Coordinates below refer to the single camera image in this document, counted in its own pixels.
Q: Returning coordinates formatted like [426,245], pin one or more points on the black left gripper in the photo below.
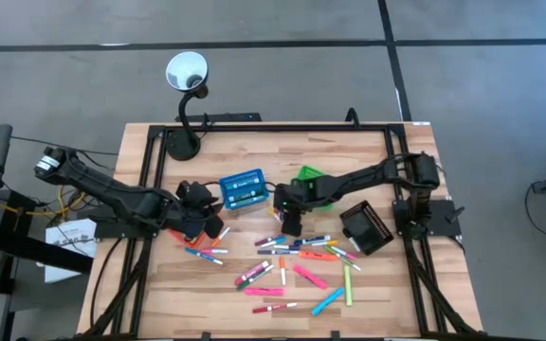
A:
[197,213]

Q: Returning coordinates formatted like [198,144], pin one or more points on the cyan highlighter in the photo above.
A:
[327,301]

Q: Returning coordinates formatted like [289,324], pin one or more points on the pink Expo marker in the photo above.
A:
[251,273]

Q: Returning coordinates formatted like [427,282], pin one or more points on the black aluminium table frame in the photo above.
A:
[278,128]

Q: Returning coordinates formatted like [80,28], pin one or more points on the pink Sharpie highlighter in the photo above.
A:
[310,276]

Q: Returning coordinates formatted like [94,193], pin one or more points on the pink-capped thin marker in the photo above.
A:
[343,252]
[214,251]

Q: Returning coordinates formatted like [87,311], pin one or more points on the red Expo marker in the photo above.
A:
[273,308]

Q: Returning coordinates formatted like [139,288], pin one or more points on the light green highlighter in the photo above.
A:
[347,284]

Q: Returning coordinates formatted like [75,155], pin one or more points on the orange-capped white marker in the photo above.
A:
[282,272]

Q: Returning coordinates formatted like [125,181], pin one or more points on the white paper sheet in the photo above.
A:
[64,265]

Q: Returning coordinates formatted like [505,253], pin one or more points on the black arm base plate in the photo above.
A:
[443,213]
[112,229]

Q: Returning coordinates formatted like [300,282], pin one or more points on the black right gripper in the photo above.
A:
[292,199]

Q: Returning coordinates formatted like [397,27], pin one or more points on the green Expo marker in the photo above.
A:
[255,278]
[244,194]

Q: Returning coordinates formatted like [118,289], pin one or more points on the orange plastic basket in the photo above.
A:
[178,235]

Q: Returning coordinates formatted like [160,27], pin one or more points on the black power strip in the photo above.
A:
[235,116]

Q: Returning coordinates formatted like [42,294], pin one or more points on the teal Expo marker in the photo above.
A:
[247,202]

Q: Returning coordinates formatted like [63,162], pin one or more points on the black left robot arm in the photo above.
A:
[112,194]

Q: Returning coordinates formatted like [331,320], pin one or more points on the black plastic basket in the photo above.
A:
[365,227]

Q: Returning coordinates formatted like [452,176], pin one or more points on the orange thin Expo marker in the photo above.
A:
[221,236]

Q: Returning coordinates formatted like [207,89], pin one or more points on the blue plastic basket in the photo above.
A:
[240,177]

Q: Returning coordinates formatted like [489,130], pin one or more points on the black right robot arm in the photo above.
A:
[363,177]

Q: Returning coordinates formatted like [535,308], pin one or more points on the yellow thin marker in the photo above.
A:
[324,243]
[273,213]

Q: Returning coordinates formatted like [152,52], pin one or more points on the orange Sharpie highlighter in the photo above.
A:
[318,256]

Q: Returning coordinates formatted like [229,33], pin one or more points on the blue thin Expo marker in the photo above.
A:
[204,256]

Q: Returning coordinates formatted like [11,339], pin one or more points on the green plastic basket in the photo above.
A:
[312,171]

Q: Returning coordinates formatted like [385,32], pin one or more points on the green thin marker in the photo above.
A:
[344,258]

